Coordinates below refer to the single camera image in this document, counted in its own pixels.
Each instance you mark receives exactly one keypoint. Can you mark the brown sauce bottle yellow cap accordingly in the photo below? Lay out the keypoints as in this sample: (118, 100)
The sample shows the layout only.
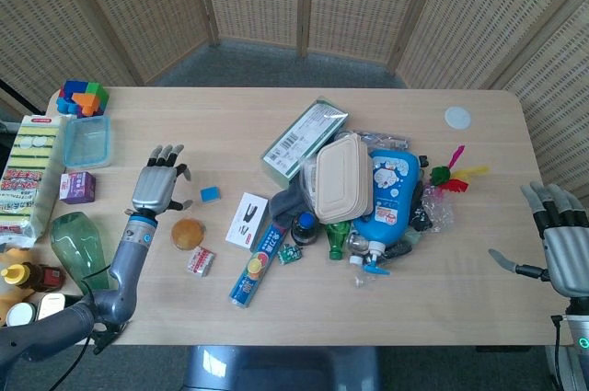
(32, 275)

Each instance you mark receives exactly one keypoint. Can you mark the yellow green sponge pack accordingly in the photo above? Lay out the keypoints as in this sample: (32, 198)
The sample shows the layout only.
(27, 175)

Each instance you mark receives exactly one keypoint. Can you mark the white cream bottle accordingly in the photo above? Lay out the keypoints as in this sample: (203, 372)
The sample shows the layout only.
(51, 306)

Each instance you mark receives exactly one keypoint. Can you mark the white lidded jar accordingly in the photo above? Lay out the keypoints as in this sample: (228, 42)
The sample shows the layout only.
(20, 315)

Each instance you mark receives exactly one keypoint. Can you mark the beige stacked lunch containers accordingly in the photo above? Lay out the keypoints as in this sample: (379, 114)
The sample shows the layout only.
(343, 179)

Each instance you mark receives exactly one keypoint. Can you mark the black plastic brush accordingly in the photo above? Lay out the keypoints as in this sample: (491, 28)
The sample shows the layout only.
(419, 211)

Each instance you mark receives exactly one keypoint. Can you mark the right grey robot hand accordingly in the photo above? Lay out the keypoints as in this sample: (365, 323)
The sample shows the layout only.
(566, 253)

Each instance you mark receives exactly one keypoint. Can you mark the green white cardboard box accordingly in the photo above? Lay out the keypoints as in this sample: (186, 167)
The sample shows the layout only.
(303, 138)

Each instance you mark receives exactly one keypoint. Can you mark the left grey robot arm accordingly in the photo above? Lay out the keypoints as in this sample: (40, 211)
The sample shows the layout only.
(124, 271)

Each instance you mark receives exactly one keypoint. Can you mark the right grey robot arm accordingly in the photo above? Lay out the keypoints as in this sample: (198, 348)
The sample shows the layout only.
(577, 340)

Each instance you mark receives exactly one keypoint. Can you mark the clear blue-rimmed food container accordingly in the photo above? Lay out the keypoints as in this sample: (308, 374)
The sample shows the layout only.
(87, 142)

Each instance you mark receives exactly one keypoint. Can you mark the clear water bottle white cap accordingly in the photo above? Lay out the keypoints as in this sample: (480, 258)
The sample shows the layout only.
(359, 248)

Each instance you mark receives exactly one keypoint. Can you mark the blue cling film roll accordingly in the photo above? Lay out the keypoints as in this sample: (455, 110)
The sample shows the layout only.
(257, 267)

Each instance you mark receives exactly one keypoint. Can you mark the purple white small carton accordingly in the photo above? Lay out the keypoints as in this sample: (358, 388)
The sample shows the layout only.
(77, 187)

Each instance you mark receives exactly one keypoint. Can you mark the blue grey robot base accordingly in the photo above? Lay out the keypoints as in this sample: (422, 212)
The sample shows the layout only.
(280, 370)

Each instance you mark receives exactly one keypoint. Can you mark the dark cola bottle blue cap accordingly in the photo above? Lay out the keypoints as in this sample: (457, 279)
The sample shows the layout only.
(304, 230)

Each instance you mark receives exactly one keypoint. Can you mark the large empty green bottle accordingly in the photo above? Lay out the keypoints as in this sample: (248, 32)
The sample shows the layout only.
(78, 248)

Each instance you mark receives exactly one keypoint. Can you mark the red white wrapped snack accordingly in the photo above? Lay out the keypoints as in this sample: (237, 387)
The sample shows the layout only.
(200, 261)

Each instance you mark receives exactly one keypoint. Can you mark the small green patterned packet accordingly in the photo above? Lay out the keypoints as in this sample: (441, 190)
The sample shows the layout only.
(290, 255)

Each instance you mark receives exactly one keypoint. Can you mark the white round table grommet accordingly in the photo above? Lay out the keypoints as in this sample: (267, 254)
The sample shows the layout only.
(457, 118)

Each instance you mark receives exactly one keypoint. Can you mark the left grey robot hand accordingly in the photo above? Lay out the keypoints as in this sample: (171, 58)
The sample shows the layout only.
(154, 186)

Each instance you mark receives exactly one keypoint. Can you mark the small green soda bottle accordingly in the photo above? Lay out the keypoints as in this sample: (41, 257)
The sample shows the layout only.
(337, 241)

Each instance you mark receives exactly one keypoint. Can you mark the small blue eraser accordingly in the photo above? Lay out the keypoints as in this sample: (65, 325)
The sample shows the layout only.
(210, 194)

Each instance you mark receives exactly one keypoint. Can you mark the colourful block puzzle cube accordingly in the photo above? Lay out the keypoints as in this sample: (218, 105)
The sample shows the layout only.
(85, 99)

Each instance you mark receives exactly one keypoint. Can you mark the white stapler box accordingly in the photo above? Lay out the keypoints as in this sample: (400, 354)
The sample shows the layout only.
(246, 221)

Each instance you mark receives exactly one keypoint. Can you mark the clear bagged white packet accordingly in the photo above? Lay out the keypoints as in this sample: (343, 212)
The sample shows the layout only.
(382, 139)

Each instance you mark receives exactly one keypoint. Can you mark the colourful feather shuttlecock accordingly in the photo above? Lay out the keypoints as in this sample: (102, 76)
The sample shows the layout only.
(453, 177)

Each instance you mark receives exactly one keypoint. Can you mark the orange jelly cup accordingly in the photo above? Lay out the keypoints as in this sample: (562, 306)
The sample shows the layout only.
(188, 234)

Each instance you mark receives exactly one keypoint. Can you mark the grey sock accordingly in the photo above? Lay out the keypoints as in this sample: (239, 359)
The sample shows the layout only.
(285, 207)

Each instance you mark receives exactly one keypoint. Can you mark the blue Doraemon pump bottle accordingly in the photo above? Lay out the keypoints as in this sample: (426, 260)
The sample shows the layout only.
(393, 198)

